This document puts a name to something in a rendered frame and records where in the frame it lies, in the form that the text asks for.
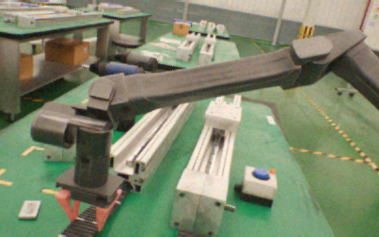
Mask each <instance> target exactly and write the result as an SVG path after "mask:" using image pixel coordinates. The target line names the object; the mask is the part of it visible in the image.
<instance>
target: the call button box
mask: <svg viewBox="0 0 379 237"><path fill-rule="evenodd" d="M254 169H255V168H253V167H250V166H246V167H245V170H244V175H243V178H242V183H241V184H239V183H235V185H234V190H236V191H239V192H240V200H244V201H247V202H250V203H255V204H258V205H263V206H265V207H272V204H273V199H274V198H275V194H276V173H275V175H272V174H270V176H269V177H268V178H267V179H263V178H260V177H257V176H256V175H255V174H254V173H253V171H254Z"/></svg>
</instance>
